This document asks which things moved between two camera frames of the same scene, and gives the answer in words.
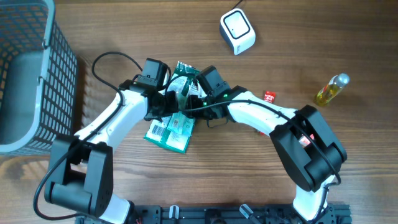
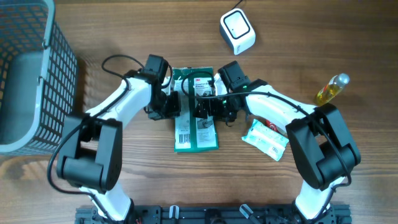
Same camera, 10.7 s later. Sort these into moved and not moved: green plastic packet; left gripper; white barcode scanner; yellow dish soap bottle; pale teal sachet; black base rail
Moved: pale teal sachet; green plastic packet
Not moved: white barcode scanner; black base rail; left gripper; yellow dish soap bottle
